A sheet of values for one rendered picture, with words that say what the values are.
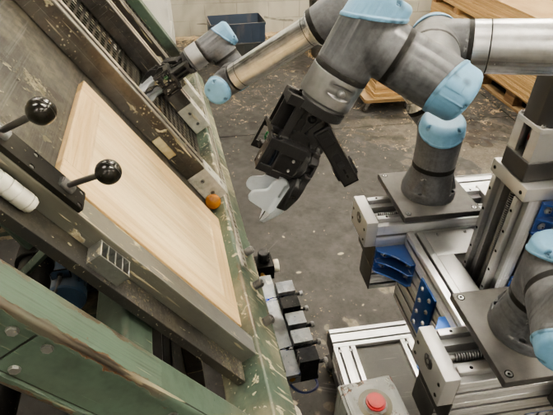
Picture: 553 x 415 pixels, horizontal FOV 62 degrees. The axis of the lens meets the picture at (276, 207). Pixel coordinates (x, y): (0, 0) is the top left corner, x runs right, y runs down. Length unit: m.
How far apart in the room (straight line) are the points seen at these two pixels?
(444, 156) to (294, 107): 0.71
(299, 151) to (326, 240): 2.15
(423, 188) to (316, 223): 1.61
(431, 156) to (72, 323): 0.96
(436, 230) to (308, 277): 1.24
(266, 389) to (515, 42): 0.79
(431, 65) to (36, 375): 0.61
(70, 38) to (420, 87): 0.95
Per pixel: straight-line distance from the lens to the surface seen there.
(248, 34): 5.33
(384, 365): 1.98
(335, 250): 2.71
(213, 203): 1.50
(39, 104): 0.67
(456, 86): 0.61
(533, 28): 0.74
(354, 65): 0.60
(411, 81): 0.60
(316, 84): 0.61
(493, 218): 1.25
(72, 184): 0.78
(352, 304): 2.43
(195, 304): 0.96
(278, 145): 0.62
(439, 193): 1.34
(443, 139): 1.26
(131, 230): 0.95
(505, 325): 1.03
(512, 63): 0.74
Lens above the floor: 1.80
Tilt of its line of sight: 37 degrees down
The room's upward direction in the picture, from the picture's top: straight up
